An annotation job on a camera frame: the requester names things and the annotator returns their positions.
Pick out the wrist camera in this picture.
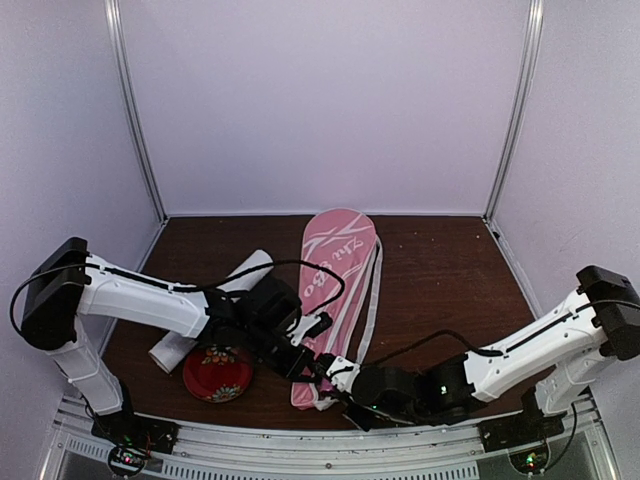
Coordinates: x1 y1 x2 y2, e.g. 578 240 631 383
300 312 333 340
318 354 361 394

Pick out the pink racket bag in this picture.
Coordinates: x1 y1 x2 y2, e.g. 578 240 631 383
289 209 385 412

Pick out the right aluminium frame post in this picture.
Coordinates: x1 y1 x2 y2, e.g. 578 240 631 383
483 0 544 224

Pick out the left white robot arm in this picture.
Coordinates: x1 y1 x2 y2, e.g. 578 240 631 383
9 237 315 444

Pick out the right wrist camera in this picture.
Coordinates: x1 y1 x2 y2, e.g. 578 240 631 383
318 354 361 394

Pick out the red floral plate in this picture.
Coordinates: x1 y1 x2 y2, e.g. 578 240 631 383
182 345 254 404

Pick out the white shuttlecock tube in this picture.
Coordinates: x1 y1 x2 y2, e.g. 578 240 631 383
148 249 275 374

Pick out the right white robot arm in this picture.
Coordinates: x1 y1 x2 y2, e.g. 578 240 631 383
329 266 639 442

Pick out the aluminium frame post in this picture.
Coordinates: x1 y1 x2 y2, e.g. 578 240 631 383
483 0 544 224
104 0 168 224

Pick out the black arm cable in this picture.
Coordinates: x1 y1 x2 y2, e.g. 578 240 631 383
9 258 347 346
369 329 501 371

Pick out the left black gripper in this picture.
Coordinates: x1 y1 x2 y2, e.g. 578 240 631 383
242 321 323 384

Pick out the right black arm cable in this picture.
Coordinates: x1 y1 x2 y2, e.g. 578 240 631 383
369 329 501 371

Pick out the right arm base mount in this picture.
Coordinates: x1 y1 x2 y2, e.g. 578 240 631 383
477 387 566 476

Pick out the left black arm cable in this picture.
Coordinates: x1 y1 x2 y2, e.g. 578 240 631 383
9 258 347 346

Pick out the front aluminium rail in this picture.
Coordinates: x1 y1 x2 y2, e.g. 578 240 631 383
36 394 622 479

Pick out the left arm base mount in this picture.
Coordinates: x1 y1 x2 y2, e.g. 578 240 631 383
81 382 179 479

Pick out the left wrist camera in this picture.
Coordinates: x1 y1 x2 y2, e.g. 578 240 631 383
300 312 333 340

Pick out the left aluminium frame post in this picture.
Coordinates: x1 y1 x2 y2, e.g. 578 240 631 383
104 0 168 224

